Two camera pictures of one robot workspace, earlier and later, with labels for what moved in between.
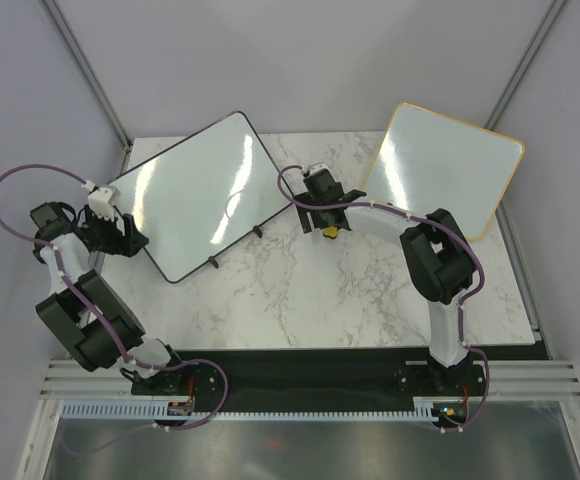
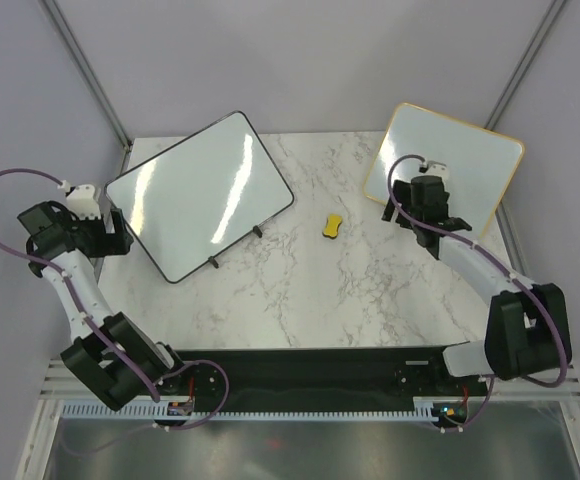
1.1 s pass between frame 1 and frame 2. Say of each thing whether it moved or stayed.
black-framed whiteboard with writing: stayed
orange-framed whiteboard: stayed
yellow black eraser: stayed
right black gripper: moved
